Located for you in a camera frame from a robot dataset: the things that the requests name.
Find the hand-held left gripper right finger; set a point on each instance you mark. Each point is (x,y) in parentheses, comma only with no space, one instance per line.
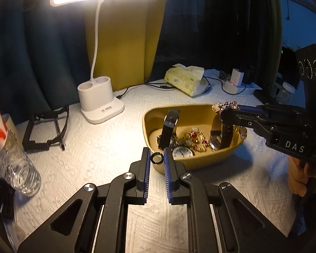
(167,174)

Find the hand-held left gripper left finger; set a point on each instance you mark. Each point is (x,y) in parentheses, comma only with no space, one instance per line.
(147,174)

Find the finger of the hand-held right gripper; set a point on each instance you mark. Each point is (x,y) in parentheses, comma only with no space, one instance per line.
(239,120)
(250,108)

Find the silver case wristwatch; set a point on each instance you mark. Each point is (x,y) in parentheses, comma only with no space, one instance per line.
(220,134)

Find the white dial watch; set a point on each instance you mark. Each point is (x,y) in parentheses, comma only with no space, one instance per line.
(183,152)

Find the yellow oval tray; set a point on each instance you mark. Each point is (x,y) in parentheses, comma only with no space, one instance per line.
(194,163)

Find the person's right hand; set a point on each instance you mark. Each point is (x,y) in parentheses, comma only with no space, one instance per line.
(297,179)

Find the white power strip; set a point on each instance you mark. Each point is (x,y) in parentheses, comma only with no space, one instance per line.
(242,88)

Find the white charger plug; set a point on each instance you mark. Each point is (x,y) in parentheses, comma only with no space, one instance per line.
(237,77)

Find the black power adapter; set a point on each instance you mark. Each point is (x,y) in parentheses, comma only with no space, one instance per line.
(248,73)

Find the clear jar white lid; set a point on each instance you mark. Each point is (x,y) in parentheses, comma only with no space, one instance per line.
(285,92)

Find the white textured tablecloth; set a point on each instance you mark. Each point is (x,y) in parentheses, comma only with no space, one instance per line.
(94,150)

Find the yellow tissue pack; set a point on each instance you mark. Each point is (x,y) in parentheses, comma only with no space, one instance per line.
(185,80)

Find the white desk lamp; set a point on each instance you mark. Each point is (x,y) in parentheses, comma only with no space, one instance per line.
(101,97)

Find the dark curtain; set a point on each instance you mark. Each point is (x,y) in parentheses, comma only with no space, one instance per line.
(213,26)

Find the black folding phone stand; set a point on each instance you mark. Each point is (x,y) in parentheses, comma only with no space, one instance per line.
(46,129)

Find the yellow curtain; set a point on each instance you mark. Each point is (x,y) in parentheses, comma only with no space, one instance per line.
(126,44)

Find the clear plastic water bottle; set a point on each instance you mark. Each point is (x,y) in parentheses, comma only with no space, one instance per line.
(10,158)

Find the paper cup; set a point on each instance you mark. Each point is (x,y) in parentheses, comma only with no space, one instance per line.
(10,125)

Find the blue curtain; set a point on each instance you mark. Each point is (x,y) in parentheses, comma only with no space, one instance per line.
(42,58)

